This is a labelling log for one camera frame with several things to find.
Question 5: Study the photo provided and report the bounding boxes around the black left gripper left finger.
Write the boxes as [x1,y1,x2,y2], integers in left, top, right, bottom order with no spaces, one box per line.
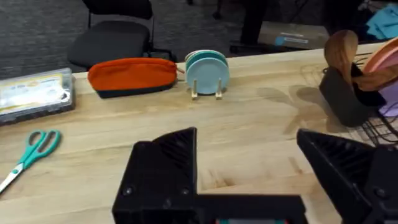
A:
[111,126,199,224]

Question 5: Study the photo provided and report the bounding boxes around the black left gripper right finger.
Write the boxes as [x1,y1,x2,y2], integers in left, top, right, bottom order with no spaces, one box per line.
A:
[296,128,398,224]

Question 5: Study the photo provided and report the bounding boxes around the purple plate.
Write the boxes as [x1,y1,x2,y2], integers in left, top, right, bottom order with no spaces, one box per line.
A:
[377,79,398,118]

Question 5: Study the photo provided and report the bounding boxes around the small wooden peg rack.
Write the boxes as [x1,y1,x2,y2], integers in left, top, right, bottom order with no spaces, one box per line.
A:
[190,78,224,101]

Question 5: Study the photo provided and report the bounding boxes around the light blue plate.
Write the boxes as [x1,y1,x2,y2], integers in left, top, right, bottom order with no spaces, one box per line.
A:
[186,57,231,95]

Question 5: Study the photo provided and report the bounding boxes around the orange pink plate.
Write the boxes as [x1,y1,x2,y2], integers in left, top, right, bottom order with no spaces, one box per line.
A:
[363,37,398,74]

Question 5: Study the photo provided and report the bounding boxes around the white plate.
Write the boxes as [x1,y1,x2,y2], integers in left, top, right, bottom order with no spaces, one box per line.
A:
[184,49,219,62]

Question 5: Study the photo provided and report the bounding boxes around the teal plate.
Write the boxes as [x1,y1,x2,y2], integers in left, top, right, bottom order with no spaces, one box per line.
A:
[185,50,229,72]

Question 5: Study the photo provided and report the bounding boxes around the black cutlery holder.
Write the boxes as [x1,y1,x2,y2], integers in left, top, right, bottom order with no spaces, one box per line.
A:
[318,63,388,128]

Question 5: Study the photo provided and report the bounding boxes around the wooden spatula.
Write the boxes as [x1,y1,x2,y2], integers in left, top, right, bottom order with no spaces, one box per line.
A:
[352,65,398,93]

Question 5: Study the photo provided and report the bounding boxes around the orange zip bag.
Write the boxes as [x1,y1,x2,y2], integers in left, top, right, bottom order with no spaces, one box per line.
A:
[87,57,185,100]

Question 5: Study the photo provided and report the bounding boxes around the wooden spoon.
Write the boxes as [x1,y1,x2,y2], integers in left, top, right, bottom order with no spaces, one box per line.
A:
[323,29,359,85]

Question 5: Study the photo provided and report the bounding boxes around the cardboard box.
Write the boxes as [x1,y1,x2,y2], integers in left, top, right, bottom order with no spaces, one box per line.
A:
[257,21,331,51]

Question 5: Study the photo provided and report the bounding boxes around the black chair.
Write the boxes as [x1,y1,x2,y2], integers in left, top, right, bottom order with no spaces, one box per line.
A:
[67,0,178,72]

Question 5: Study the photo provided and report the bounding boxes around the clear plastic box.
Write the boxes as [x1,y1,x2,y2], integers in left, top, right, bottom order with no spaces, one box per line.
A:
[0,67,76,126]

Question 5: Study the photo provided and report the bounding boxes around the teal cloth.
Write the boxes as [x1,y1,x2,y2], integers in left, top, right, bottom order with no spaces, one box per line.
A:
[366,4,398,41]

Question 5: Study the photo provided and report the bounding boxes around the black wire dish rack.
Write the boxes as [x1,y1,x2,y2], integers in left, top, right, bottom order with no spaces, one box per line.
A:
[322,52,398,147]

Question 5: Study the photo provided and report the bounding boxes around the teal handled scissors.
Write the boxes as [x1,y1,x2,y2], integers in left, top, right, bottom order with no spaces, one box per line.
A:
[0,129,62,194]

